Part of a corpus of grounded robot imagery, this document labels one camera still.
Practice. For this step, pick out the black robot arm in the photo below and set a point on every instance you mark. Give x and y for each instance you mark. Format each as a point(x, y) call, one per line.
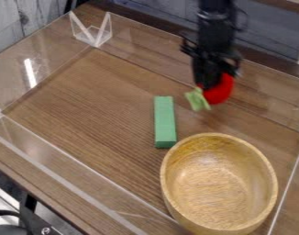
point(218, 6)

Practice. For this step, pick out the black table frame bracket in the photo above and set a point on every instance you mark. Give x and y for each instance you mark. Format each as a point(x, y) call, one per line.
point(34, 224)

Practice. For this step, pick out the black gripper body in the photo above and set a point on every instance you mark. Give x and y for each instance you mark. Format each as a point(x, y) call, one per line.
point(210, 43)

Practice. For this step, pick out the clear acrylic enclosure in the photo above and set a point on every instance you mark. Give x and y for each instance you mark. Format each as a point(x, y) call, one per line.
point(77, 126)

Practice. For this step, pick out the wooden bowl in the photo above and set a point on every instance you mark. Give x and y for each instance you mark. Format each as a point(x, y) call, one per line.
point(218, 184)

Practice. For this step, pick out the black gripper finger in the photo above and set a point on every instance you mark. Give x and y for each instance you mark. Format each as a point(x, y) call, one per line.
point(212, 71)
point(197, 68)

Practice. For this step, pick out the red plush strawberry toy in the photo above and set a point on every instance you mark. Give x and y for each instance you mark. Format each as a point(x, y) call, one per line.
point(202, 98)

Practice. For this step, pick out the green rectangular block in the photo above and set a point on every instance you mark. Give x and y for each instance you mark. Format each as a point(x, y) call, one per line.
point(164, 122)

